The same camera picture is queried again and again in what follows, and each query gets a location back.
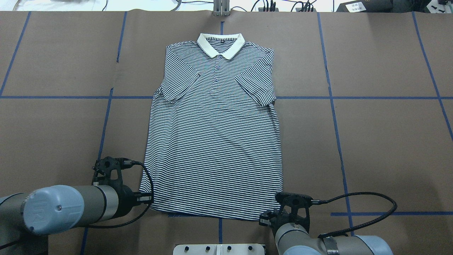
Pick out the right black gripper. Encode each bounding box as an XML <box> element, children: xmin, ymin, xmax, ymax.
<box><xmin>258</xmin><ymin>209</ymin><xmax>283</xmax><ymax>227</ymax></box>

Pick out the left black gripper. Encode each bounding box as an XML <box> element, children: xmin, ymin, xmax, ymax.
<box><xmin>122</xmin><ymin>191</ymin><xmax>153</xmax><ymax>213</ymax></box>

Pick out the striped polo shirt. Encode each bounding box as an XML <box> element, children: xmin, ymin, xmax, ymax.
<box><xmin>139</xmin><ymin>33</ymin><xmax>283</xmax><ymax>221</ymax></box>

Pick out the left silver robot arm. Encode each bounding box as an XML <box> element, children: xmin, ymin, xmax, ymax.
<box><xmin>0</xmin><ymin>185</ymin><xmax>153</xmax><ymax>255</ymax></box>

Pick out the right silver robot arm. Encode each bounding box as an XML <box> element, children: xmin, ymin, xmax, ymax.
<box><xmin>259</xmin><ymin>209</ymin><xmax>393</xmax><ymax>255</ymax></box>

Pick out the black desktop box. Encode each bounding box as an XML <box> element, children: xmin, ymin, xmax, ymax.
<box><xmin>335</xmin><ymin>0</ymin><xmax>393</xmax><ymax>13</ymax></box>

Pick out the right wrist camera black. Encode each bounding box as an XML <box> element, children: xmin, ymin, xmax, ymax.
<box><xmin>275</xmin><ymin>192</ymin><xmax>313</xmax><ymax>221</ymax></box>

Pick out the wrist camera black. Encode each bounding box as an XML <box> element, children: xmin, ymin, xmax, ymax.
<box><xmin>92</xmin><ymin>157</ymin><xmax>134</xmax><ymax>188</ymax></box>
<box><xmin>275</xmin><ymin>192</ymin><xmax>313</xmax><ymax>221</ymax></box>

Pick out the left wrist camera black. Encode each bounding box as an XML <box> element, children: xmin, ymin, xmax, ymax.
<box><xmin>92</xmin><ymin>157</ymin><xmax>134</xmax><ymax>188</ymax></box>

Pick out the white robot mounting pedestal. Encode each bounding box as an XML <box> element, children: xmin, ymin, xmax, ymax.
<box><xmin>173</xmin><ymin>243</ymin><xmax>266</xmax><ymax>255</ymax></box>

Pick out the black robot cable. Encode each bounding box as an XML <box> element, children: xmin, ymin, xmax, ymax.
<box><xmin>311</xmin><ymin>192</ymin><xmax>397</xmax><ymax>238</ymax></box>

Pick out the aluminium frame post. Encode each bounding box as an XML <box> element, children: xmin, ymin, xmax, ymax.
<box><xmin>212</xmin><ymin>0</ymin><xmax>231</xmax><ymax>17</ymax></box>

